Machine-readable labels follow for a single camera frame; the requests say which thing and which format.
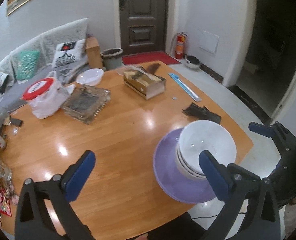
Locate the white wall panel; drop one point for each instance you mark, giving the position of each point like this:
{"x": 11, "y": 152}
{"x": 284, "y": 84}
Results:
{"x": 208, "y": 42}

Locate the black crumpled wrapper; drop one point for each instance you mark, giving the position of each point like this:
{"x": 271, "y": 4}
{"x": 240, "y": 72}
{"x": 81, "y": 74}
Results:
{"x": 202, "y": 113}

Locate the large white bowl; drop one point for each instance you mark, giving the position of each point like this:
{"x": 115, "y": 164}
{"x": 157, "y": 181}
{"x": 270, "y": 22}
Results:
{"x": 199, "y": 136}

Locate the red snack packet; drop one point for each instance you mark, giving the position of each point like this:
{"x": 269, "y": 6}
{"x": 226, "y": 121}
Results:
{"x": 2, "y": 202}

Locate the purple plate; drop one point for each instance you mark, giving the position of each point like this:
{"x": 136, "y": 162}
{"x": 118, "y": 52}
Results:
{"x": 172, "y": 182}

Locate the gold tissue box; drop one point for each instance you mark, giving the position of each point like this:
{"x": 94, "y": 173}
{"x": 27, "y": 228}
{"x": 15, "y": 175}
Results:
{"x": 145, "y": 84}

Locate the teal cushion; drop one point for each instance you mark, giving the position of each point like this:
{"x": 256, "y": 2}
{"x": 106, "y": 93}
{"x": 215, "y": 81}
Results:
{"x": 26, "y": 67}

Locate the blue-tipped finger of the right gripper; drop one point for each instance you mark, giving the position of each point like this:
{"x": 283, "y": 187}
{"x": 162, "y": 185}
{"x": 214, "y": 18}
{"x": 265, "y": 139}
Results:
{"x": 266, "y": 131}

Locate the clear plastic box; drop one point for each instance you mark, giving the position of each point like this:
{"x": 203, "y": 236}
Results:
{"x": 86, "y": 102}

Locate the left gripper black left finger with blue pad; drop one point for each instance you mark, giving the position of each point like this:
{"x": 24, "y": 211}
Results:
{"x": 33, "y": 220}

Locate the grey trash bin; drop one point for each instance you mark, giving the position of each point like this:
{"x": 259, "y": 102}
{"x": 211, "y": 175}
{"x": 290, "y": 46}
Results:
{"x": 112, "y": 58}

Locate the wooden side cabinet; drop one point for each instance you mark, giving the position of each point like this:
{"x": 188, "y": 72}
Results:
{"x": 93, "y": 52}

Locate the white plastic bag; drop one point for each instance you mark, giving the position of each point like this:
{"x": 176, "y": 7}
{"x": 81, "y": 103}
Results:
{"x": 49, "y": 102}

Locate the red lidded container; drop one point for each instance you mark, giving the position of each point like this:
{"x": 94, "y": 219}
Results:
{"x": 38, "y": 88}

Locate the black white pet bowl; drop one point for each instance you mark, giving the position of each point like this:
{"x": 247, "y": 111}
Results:
{"x": 192, "y": 62}

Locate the red door mat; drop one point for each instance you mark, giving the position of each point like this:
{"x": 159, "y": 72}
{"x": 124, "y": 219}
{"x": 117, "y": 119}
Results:
{"x": 148, "y": 57}

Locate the grey sofa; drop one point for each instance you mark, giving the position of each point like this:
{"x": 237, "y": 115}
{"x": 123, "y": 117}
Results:
{"x": 11, "y": 89}

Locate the white plastic bowl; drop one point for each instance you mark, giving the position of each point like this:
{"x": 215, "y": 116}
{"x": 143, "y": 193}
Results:
{"x": 91, "y": 77}

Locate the blue packaged toothbrush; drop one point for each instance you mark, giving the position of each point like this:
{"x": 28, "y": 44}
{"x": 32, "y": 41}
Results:
{"x": 185, "y": 87}

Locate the white tree-print cushion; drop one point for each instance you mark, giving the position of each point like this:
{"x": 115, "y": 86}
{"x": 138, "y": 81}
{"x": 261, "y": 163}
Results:
{"x": 68, "y": 53}

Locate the black phone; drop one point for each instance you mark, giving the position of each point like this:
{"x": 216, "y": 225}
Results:
{"x": 16, "y": 122}

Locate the dark entrance door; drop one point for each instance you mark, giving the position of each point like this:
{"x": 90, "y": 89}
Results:
{"x": 142, "y": 25}

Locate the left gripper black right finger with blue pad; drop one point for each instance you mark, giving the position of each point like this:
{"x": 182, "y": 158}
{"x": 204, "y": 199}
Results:
{"x": 233, "y": 185}

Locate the red fire extinguisher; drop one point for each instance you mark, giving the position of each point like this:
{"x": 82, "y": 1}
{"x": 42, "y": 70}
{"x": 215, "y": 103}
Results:
{"x": 178, "y": 44}

